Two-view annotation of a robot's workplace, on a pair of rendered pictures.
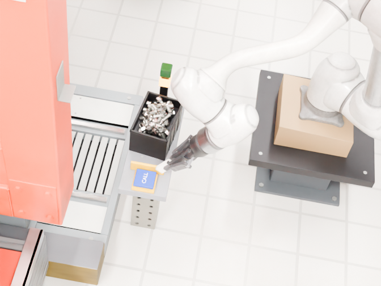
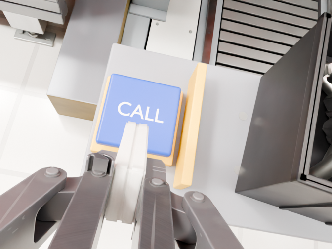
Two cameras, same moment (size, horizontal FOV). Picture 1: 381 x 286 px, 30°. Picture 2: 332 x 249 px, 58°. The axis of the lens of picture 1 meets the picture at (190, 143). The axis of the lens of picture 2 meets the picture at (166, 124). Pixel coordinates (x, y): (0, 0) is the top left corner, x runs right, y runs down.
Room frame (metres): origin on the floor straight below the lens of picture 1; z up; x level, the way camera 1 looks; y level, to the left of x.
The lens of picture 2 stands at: (1.40, 0.04, 0.74)
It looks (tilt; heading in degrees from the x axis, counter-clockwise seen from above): 71 degrees down; 72
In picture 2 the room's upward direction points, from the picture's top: 28 degrees clockwise
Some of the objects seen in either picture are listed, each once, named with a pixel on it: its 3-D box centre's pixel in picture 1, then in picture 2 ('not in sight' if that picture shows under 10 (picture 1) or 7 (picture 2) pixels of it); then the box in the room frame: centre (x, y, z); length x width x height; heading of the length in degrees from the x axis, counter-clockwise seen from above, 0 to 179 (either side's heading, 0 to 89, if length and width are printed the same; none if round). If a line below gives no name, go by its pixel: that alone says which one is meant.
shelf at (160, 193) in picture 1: (152, 147); (286, 155); (1.58, 0.13, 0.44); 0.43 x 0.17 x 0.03; 179
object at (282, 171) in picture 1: (306, 144); not in sight; (1.95, -0.49, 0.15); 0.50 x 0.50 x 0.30; 89
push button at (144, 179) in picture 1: (144, 179); (140, 116); (1.41, 0.13, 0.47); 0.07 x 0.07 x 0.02; 89
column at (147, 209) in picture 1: (147, 188); not in sight; (1.55, 0.13, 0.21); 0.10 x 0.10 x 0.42; 89
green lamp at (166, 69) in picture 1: (166, 70); not in sight; (1.77, 0.13, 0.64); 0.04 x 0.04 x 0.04; 89
